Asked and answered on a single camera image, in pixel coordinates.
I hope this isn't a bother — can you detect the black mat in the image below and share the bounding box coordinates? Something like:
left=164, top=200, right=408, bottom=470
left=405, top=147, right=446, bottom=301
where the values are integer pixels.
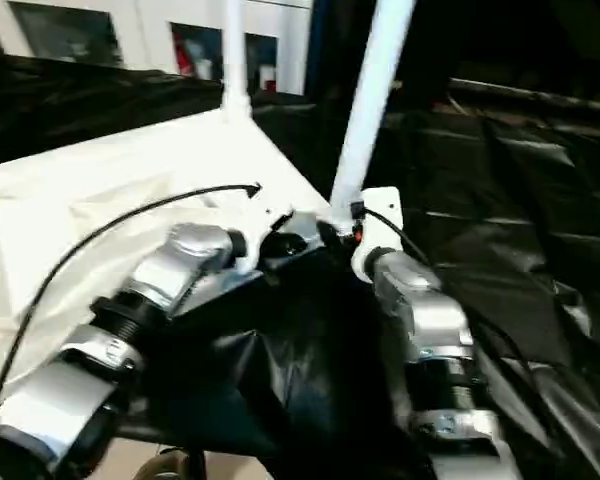
left=0, top=50, right=600, bottom=480

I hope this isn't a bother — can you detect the white cabinet with glass doors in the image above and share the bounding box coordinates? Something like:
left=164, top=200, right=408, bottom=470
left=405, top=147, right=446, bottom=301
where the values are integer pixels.
left=0, top=0, right=313, bottom=96

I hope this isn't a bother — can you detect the white plastic table leg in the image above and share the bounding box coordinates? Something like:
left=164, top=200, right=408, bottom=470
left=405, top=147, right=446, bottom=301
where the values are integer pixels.
left=328, top=0, right=418, bottom=217
left=218, top=0, right=255, bottom=123

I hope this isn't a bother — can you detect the white plastic table top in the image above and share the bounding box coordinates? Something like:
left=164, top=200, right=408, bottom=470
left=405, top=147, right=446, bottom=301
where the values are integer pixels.
left=0, top=106, right=333, bottom=403

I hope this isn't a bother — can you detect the black furniture with gold label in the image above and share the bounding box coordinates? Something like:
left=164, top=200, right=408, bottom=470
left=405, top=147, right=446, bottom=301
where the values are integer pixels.
left=308, top=0, right=600, bottom=111

